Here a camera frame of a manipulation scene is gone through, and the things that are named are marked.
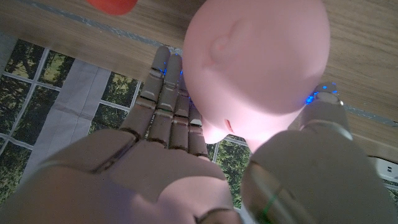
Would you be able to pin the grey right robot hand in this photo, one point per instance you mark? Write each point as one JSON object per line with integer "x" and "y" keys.
{"x": 140, "y": 174}

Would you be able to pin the pink plastic piggy bank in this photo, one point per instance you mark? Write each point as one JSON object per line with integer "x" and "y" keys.
{"x": 255, "y": 62}

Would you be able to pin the printed window backdrop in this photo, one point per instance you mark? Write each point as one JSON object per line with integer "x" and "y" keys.
{"x": 77, "y": 93}

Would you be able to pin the red toy tomato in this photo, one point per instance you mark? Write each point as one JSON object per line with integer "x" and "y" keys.
{"x": 113, "y": 6}

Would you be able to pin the white power box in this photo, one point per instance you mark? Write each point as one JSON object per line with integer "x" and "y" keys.
{"x": 388, "y": 169}

